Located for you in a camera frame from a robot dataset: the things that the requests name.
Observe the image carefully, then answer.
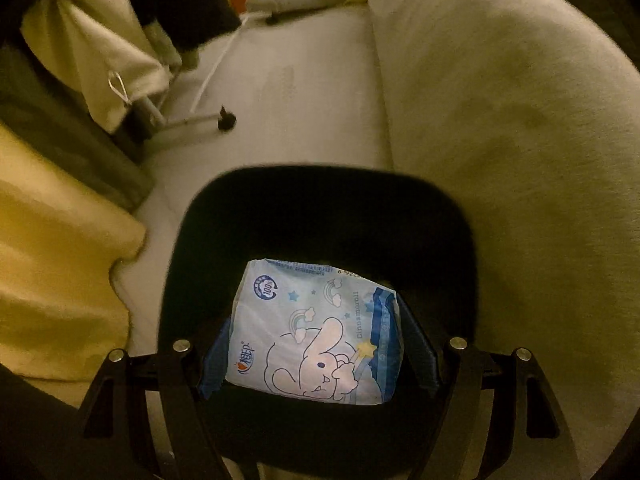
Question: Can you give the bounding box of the black trash bin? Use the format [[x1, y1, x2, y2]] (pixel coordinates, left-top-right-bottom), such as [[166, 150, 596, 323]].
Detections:
[[156, 162, 476, 480]]

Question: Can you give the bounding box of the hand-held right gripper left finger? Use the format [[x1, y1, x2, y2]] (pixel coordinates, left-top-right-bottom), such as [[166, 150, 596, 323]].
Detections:
[[75, 317, 236, 480]]

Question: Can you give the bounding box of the beige coat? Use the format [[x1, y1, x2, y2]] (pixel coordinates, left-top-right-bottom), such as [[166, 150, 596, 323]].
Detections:
[[20, 0, 175, 133]]

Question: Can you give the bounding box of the blue tissue pack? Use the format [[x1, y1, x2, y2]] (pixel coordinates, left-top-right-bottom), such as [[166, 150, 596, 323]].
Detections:
[[225, 258, 405, 406]]

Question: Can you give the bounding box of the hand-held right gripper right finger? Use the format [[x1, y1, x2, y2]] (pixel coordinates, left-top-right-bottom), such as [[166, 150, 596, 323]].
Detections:
[[397, 300, 583, 480]]

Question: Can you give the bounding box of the grey bed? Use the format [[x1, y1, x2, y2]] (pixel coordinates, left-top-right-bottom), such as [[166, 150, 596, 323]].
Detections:
[[357, 0, 640, 480]]

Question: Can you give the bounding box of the olive knit cardigan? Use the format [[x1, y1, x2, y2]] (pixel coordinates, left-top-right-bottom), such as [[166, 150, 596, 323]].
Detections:
[[0, 42, 153, 213]]

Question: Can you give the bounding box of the white clothing rack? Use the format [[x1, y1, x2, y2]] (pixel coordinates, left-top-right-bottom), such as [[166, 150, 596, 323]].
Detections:
[[112, 97, 238, 153]]

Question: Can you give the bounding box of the black hanging garment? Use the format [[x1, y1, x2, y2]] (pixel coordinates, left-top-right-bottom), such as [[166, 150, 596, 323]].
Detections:
[[134, 0, 242, 55]]

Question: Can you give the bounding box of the yellow cloth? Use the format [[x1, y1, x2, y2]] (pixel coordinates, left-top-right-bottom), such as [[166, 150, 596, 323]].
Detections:
[[0, 122, 148, 383]]

